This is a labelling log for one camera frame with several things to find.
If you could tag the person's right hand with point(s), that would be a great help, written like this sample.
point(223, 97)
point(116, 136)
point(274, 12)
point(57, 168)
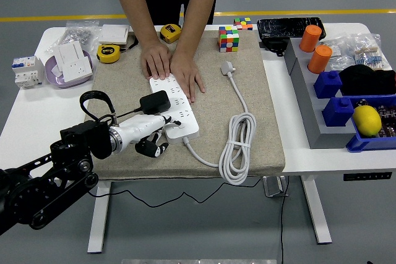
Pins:
point(156, 58)

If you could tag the blue plastic bin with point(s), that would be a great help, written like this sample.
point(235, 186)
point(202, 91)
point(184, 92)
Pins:
point(368, 145)

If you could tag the black power adapter plug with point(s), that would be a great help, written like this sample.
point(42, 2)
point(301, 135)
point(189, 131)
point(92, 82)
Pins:
point(154, 101)

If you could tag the clear bag of small parts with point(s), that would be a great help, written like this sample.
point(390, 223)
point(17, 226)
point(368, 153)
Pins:
point(338, 52)

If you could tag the white wall switch plate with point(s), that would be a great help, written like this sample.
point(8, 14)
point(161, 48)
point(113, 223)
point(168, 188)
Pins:
point(114, 33)

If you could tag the black table control panel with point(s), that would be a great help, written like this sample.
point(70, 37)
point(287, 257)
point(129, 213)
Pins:
point(367, 176)

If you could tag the person's left forearm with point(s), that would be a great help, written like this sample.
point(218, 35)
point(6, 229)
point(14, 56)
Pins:
point(198, 7)

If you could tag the purple bowl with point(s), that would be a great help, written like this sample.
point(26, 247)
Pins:
point(53, 74)

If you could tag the white circuit breaker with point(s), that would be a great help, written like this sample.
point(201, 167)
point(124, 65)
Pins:
point(27, 74)

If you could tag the yellow lemon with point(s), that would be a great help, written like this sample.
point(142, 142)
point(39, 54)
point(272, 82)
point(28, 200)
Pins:
point(366, 120)

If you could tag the clear bag of screws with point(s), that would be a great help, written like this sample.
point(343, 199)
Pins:
point(77, 33)

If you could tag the orange cylinder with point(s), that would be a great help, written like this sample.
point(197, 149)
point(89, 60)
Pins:
point(310, 39)
point(319, 59)

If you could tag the grey stepped block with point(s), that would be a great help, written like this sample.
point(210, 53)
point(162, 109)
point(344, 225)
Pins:
point(321, 134)

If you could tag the white power strip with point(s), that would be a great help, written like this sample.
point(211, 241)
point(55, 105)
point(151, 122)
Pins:
point(182, 135)

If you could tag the black cloth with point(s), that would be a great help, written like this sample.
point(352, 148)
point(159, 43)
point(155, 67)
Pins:
point(365, 80)

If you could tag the white switch panel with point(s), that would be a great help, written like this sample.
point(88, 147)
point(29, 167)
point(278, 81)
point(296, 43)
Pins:
point(70, 52)

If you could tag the black plastic tray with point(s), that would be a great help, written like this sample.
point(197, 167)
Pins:
point(284, 27)

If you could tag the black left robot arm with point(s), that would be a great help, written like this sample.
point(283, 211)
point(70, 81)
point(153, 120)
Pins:
point(46, 189)

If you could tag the small colourful puzzle cube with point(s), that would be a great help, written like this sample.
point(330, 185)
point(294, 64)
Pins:
point(242, 23)

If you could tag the person's left hand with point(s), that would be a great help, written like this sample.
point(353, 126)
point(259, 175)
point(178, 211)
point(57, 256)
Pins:
point(185, 74)

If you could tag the round yellow tape measure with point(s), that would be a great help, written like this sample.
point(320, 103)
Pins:
point(108, 53)

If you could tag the person's right forearm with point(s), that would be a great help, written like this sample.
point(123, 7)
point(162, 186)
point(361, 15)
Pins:
point(134, 1)

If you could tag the white table leg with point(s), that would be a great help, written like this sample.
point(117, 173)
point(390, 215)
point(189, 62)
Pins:
point(99, 214)
point(315, 211)

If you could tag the grey-brown mat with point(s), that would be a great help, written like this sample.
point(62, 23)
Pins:
point(139, 165)

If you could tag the white wall socket panel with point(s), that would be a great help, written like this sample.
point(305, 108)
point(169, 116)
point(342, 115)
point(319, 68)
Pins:
point(75, 70)

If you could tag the blue block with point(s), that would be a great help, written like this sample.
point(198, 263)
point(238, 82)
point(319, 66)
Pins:
point(328, 86)
point(337, 112)

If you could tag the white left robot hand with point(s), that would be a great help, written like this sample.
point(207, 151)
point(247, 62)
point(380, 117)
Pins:
point(139, 128)

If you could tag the boxy yellow tape measure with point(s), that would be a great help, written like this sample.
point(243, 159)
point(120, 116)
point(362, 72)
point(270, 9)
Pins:
point(170, 32)

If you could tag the dark circuit board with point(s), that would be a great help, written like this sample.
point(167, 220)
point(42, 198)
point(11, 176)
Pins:
point(388, 115)

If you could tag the large colourful puzzle cube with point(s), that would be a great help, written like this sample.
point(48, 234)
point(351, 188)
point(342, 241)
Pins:
point(228, 39)

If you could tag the clear bag of resistors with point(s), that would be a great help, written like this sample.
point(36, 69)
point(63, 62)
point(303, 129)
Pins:
point(369, 57)

